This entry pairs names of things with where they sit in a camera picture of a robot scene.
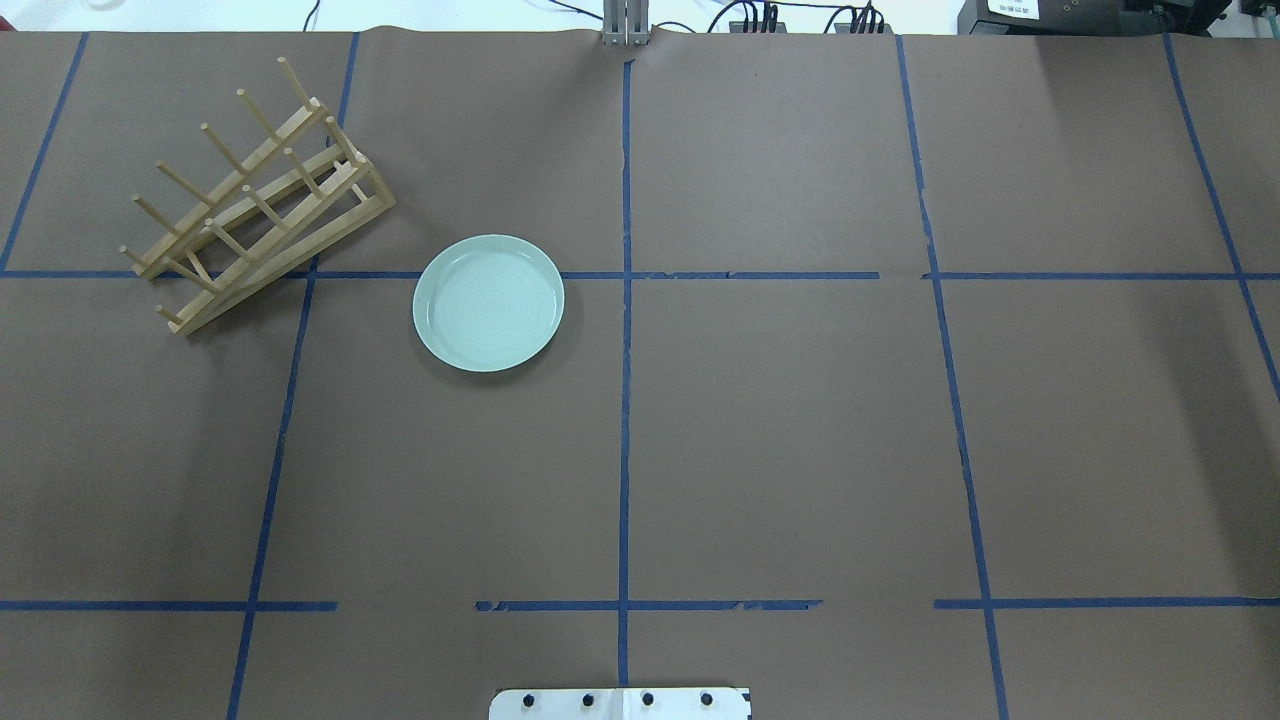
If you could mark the light green plate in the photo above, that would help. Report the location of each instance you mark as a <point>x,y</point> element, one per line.
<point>488,303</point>

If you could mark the brown paper table cover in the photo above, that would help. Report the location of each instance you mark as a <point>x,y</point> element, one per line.
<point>901,378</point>

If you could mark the wooden dish rack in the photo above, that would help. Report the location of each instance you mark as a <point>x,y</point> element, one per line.
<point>304,189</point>

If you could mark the black desktop box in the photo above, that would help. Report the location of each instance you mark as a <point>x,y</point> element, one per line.
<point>1088,18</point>

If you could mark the aluminium frame post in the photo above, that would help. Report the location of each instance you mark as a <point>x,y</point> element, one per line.
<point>626,23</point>

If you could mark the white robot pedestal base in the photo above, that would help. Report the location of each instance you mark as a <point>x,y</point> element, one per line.
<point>623,703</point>

